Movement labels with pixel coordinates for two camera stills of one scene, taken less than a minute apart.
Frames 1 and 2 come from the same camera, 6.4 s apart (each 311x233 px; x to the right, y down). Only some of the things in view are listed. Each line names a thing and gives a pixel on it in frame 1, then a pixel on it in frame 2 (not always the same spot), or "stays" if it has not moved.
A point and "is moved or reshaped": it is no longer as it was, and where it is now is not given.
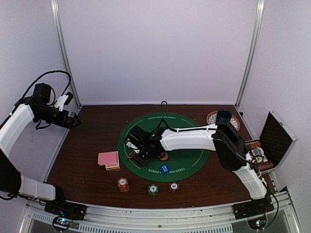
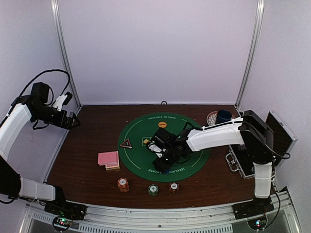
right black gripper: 143,161 → 162,167
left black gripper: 62,120 stays
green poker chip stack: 153,190 stays
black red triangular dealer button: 130,155 → 126,143
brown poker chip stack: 173,187 stays
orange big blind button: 165,157 is moved or reshaped
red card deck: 110,159 stays
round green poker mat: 180,165 stays
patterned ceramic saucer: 212,119 stays
